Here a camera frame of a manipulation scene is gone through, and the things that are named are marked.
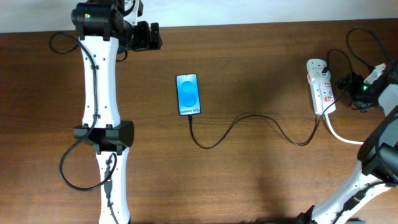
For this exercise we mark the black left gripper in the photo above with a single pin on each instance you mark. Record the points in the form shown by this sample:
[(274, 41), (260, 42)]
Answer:
[(144, 43)]

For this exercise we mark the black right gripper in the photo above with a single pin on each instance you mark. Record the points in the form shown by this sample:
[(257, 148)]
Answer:
[(356, 79)]

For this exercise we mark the blue Galaxy smartphone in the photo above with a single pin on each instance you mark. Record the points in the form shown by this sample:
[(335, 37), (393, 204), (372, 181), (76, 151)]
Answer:
[(188, 94)]

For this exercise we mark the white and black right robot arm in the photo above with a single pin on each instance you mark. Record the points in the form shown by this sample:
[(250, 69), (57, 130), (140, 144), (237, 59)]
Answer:
[(376, 171)]

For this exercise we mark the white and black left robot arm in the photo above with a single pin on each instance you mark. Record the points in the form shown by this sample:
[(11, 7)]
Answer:
[(106, 29)]

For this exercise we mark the white USB charger adapter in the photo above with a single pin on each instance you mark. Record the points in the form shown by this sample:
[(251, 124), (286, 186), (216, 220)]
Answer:
[(315, 72)]

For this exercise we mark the white power strip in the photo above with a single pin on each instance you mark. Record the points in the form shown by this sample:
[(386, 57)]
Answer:
[(323, 98)]

